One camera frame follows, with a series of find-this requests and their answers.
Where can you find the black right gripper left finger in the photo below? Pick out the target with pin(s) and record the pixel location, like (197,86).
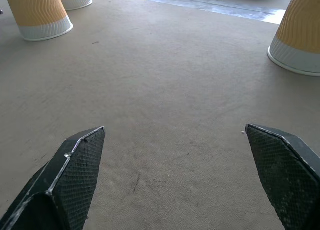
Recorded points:
(65,180)

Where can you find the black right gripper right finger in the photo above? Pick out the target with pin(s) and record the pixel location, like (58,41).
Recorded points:
(287,175)

